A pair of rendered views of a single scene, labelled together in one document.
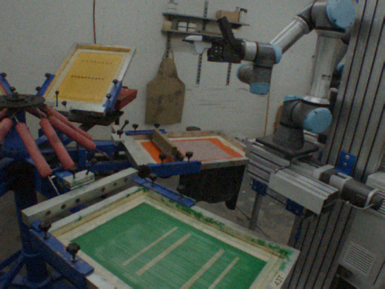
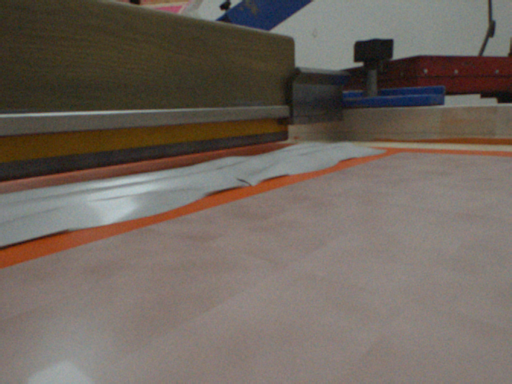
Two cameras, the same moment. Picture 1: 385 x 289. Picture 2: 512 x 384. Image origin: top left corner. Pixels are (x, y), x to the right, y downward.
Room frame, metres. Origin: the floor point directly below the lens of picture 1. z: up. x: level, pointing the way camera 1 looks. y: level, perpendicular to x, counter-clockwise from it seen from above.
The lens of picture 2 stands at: (1.78, -0.09, 0.99)
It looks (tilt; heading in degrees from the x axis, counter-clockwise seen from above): 12 degrees down; 68
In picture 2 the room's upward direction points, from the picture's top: 2 degrees counter-clockwise
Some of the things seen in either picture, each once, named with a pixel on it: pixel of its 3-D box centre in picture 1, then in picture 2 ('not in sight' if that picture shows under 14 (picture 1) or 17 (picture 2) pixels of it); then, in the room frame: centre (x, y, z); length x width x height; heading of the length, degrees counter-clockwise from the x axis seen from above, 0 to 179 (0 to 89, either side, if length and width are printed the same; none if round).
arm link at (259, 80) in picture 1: (258, 78); not in sight; (1.16, -0.22, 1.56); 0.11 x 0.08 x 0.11; 15
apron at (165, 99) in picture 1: (166, 84); not in sight; (3.89, 0.43, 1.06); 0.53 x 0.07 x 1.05; 118
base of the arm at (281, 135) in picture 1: (289, 132); not in sight; (1.35, -0.45, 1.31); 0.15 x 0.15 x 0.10
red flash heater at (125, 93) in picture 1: (107, 95); (442, 80); (2.83, 0.88, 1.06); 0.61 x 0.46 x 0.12; 178
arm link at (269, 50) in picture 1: (265, 54); not in sight; (1.15, -0.23, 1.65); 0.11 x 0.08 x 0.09; 105
